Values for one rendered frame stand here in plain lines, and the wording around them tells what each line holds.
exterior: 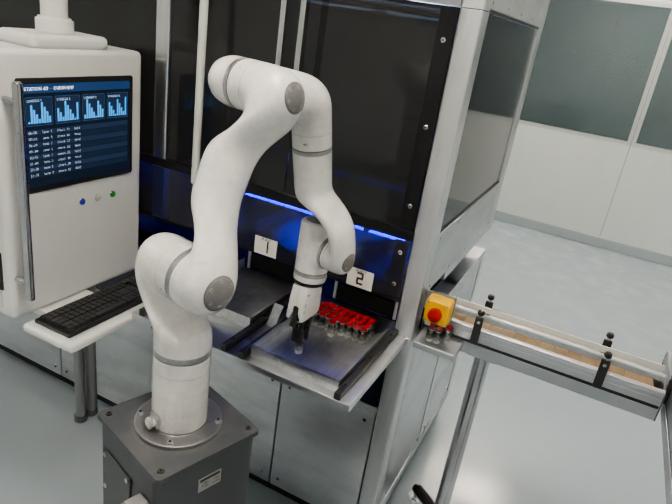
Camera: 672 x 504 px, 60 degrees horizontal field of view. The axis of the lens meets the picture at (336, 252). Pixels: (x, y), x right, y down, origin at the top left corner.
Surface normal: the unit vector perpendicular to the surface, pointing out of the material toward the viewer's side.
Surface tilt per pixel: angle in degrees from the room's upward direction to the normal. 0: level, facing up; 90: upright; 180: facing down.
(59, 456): 0
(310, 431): 90
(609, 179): 90
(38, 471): 0
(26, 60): 90
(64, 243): 90
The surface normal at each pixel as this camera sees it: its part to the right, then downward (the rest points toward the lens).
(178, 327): 0.21, -0.60
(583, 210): -0.44, 0.28
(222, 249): 0.80, -0.13
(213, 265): 0.63, -0.15
